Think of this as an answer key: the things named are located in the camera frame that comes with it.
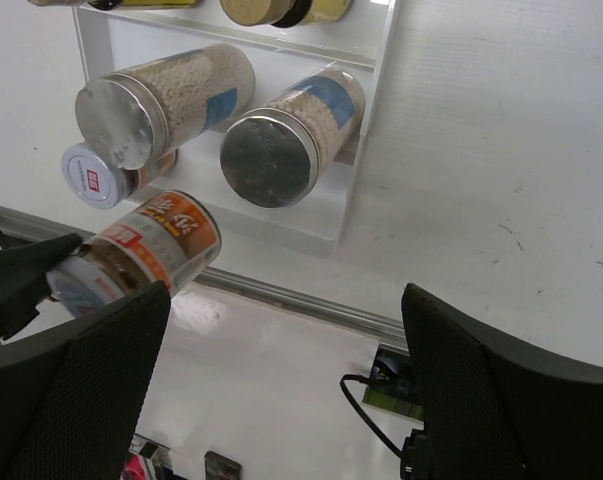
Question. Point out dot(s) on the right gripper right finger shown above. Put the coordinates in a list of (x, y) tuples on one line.
[(498, 407)]

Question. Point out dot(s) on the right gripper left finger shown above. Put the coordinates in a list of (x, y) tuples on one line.
[(71, 396)]

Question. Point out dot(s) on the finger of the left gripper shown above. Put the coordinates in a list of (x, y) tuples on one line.
[(23, 277)]

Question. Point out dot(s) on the red lid spice jar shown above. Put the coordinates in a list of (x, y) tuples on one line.
[(102, 185), (170, 238)]

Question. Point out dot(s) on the red lid spice jar front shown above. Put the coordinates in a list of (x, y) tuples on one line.
[(170, 238)]

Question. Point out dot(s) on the blue label jar front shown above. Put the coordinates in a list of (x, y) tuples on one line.
[(132, 117)]

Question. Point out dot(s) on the blue label jar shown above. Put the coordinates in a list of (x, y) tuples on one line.
[(274, 155), (132, 117)]

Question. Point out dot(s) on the yellow bottle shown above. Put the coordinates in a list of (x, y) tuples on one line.
[(284, 14), (109, 5)]

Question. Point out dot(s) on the white divided tray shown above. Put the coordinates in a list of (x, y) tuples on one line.
[(357, 43)]

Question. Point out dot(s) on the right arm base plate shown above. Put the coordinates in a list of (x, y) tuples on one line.
[(390, 385)]

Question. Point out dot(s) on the aluminium frame rail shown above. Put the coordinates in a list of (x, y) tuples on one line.
[(388, 331)]

